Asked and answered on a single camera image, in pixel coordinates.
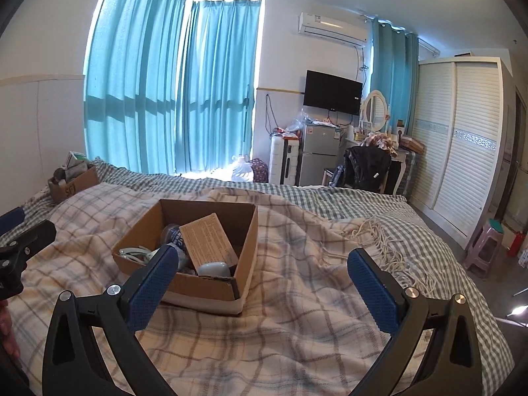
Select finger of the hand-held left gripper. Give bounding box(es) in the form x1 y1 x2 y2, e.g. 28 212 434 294
0 219 57 257
0 207 25 236

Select flat cardboard boxes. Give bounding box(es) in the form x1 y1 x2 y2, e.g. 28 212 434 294
398 135 425 153

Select narrow turquoise curtain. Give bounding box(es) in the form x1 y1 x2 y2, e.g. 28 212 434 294
371 20 419 137

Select brown patterned cloth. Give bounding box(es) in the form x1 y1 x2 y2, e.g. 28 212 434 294
363 132 399 158

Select pale rounded case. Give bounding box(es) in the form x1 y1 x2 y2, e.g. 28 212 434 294
197 261 230 278

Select black jacket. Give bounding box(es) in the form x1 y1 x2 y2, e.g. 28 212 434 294
342 146 392 194

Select pink plastic stool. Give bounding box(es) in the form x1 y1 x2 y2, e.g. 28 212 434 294
464 219 506 279

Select tan printed box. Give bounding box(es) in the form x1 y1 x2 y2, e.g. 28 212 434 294
179 213 240 269

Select green checked bedsheet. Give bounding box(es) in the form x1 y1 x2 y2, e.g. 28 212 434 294
16 157 516 396

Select clear plastic bag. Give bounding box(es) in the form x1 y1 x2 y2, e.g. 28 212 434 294
284 109 308 133

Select person's left hand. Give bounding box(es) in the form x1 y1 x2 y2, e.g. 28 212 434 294
0 300 20 364

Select red canister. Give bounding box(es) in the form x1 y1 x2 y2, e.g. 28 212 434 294
507 231 525 258

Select black wall television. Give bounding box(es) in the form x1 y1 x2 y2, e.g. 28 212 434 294
303 70 364 116

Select wide turquoise curtain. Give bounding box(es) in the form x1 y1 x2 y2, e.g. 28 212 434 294
84 0 186 174

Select silver fridge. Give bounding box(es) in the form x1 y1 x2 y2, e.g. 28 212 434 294
297 123 343 186

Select blue cable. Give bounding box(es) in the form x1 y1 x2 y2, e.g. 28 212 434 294
265 93 276 133

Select green and white packet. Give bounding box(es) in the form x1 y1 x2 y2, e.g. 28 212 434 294
66 151 89 170

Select dark patterned bag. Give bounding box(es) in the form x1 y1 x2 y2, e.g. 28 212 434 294
249 158 271 183

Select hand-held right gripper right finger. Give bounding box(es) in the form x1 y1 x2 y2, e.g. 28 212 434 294
347 248 484 396

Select oval white mirror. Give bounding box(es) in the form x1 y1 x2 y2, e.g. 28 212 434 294
360 90 390 133

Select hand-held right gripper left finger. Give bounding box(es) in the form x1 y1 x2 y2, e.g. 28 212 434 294
42 244 179 396

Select white air conditioner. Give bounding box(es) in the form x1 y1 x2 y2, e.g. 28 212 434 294
298 12 369 44

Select white slatted wardrobe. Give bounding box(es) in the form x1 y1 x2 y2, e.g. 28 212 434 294
408 58 516 250

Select pale teal scissors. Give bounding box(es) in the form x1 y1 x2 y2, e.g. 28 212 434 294
117 247 156 264

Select white dressing table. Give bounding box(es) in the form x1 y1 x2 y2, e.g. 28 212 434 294
385 148 417 196

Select small cardboard box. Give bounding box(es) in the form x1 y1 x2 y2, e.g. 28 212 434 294
48 165 100 204

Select white suitcase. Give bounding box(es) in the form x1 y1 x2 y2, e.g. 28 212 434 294
269 134 301 185

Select clear water jug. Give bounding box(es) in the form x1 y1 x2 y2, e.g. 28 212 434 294
231 154 253 182

